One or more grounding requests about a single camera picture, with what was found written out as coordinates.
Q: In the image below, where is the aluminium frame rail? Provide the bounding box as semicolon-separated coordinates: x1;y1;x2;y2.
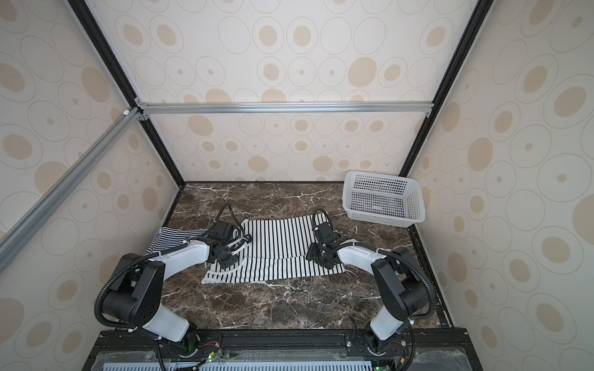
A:
1;107;140;271
139;100;434;114

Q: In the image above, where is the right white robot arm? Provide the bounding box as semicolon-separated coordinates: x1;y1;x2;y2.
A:
306;222;436;342

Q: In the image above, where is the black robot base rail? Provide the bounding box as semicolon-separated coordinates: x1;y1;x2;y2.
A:
83;329;482;370

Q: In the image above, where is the back aluminium frame rail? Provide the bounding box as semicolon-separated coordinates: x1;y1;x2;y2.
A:
139;100;434;114

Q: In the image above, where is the white plastic laundry basket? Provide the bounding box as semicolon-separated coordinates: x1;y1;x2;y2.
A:
342;171;425;228

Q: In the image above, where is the blue white striped tank top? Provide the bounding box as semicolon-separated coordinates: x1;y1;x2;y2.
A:
146;227;206;254

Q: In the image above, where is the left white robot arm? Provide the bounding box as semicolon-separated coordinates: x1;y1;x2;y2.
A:
94;220;253;352

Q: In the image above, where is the left aluminium frame rail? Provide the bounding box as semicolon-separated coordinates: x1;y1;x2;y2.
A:
1;107;140;271

